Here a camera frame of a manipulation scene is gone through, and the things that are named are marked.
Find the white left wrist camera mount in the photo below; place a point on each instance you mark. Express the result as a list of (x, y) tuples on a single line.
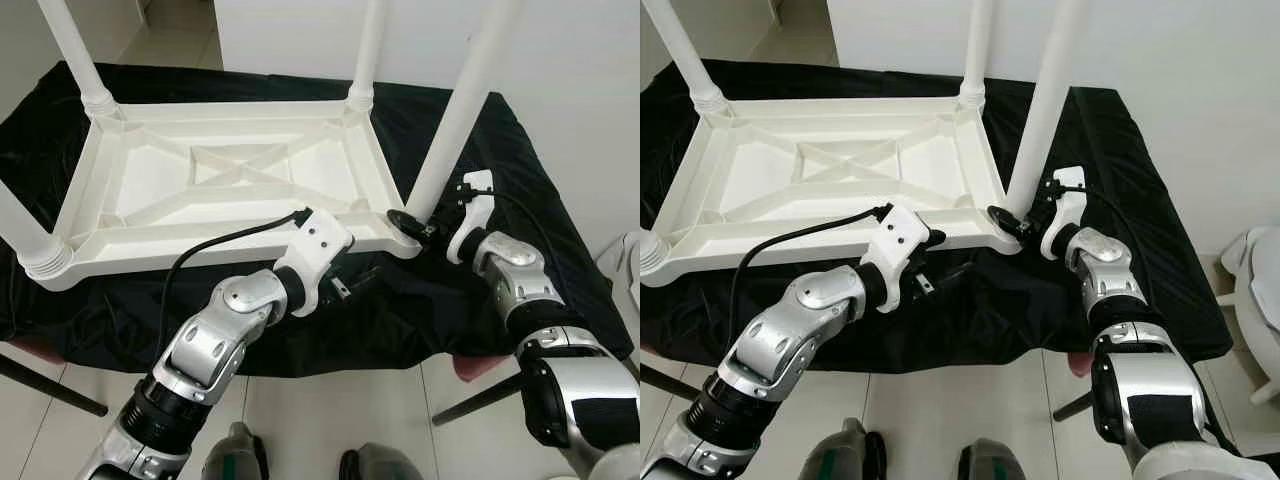
[(900, 235), (320, 240)]

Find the grey robot left foot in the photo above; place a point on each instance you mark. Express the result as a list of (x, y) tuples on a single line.
[(235, 458), (845, 455)]

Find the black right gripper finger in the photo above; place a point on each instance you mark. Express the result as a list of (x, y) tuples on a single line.
[(408, 224), (1005, 220)]

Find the white plastic children table top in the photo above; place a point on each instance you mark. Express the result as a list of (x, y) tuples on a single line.
[(130, 200), (750, 190)]

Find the white rounded plastic object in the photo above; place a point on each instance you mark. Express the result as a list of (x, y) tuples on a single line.
[(1255, 300), (625, 270)]

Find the grey robot right foot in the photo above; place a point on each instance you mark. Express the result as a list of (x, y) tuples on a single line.
[(1000, 462), (385, 465)]

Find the grey robot foot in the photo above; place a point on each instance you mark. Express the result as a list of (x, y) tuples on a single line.
[(845, 455), (385, 465), (235, 458), (1000, 462)]

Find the pink soft object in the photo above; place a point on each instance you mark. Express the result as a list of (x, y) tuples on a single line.
[(35, 350), (1080, 364), (478, 368)]

